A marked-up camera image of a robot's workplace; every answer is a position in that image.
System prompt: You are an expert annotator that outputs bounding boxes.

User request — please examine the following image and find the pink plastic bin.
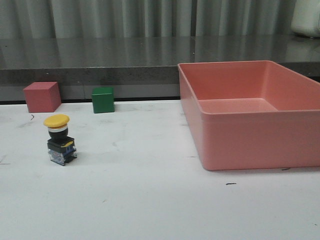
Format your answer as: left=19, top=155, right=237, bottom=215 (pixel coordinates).
left=178, top=60, right=320, bottom=171

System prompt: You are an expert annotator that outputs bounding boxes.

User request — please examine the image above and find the near pink cube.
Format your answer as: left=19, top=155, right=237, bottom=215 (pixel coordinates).
left=23, top=81, right=62, bottom=113

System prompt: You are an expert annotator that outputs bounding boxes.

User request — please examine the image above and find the white appliance on counter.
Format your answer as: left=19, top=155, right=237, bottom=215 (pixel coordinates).
left=291, top=0, right=320, bottom=38

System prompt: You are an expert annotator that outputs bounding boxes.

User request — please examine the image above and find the grey stone counter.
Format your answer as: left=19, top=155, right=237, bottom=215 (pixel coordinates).
left=0, top=34, right=320, bottom=103

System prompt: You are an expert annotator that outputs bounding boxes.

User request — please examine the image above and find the yellow push button switch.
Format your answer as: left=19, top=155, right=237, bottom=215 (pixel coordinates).
left=43, top=114, right=77, bottom=166

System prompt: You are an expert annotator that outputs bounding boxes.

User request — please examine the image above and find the right green cube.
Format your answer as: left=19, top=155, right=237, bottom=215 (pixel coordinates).
left=91, top=87, right=115, bottom=114

